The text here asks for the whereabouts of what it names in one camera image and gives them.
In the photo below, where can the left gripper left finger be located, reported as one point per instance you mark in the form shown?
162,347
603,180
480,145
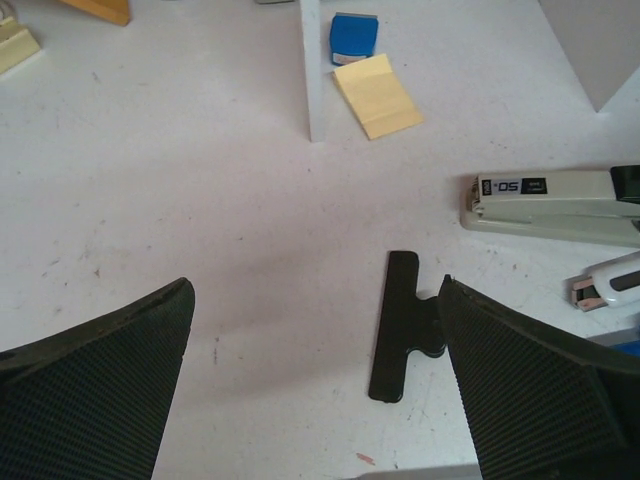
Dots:
92,402

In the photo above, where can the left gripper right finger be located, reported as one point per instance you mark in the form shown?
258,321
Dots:
540,403

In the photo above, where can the black binder clip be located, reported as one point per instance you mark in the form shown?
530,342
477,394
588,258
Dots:
406,324

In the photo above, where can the blue microfiber duster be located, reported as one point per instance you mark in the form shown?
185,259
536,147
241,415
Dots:
626,340

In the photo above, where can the white bookshelf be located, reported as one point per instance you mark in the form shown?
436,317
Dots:
494,71

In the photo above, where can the white box cutter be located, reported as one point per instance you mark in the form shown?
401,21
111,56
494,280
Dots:
612,284

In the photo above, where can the beige black stapler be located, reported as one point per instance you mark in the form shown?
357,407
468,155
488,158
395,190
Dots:
588,206

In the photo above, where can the yellow sticky note pad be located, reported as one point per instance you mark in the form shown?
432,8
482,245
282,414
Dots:
376,96

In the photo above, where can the yellow wooden book rack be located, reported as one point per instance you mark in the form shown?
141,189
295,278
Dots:
113,11

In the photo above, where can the blue small box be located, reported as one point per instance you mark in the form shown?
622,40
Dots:
352,37

